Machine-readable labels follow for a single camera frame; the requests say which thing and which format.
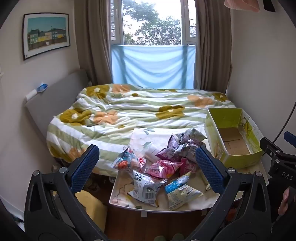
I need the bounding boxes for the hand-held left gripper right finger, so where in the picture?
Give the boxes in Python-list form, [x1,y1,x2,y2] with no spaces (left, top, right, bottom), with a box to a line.
[195,146,272,241]

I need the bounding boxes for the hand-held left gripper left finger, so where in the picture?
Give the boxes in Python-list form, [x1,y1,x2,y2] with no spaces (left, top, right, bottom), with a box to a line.
[24,144,109,241]

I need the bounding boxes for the green cardboard box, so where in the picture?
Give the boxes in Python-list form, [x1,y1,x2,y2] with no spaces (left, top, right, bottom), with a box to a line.
[204,108,264,169]

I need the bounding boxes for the white strawberry snack packet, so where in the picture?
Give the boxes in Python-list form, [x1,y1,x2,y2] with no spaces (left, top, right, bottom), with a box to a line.
[112,146,147,171]

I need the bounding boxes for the person's right hand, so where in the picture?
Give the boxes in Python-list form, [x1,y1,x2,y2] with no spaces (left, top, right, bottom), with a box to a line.
[277,187,291,216]

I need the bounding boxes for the white blue yellow snack packet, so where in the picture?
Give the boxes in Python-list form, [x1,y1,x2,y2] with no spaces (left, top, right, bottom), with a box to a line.
[164,171,204,211]

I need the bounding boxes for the yellow cloth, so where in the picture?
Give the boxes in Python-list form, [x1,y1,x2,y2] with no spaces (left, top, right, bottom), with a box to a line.
[52,189,108,226]

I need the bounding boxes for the pink striped snack packet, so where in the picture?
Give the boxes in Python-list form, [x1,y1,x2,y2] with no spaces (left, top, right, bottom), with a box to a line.
[147,160,184,179]

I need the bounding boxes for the white packet dark blue label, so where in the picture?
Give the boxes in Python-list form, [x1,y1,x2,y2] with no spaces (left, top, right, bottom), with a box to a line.
[127,170,167,208]

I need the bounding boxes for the grey bed headboard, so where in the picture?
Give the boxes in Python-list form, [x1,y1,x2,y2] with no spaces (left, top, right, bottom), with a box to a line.
[24,69,90,149]

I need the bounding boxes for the floral striped blanket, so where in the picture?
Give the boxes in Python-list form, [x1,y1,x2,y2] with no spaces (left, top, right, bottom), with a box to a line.
[46,83,239,177]

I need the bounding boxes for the brown curtain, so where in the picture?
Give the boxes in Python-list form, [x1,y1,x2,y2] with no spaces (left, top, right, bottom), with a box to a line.
[194,0,233,98]
[74,0,114,86]

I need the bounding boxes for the light blue cloth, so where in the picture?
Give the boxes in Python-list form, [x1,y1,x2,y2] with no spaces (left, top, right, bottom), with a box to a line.
[111,44,196,90]

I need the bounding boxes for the black hanging object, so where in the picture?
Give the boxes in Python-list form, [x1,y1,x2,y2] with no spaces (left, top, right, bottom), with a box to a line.
[262,0,276,13]

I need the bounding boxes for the framed house picture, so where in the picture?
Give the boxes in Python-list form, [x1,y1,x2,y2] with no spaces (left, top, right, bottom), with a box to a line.
[22,13,70,61]

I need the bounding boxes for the pink cloth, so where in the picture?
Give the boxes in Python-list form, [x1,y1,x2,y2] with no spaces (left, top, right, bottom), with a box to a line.
[224,0,261,13]

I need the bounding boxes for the window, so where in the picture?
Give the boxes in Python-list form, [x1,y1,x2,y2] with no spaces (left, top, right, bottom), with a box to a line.
[108,0,197,47]

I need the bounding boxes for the black cable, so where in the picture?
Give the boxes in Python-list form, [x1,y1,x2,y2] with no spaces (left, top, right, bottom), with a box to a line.
[272,93,296,144]

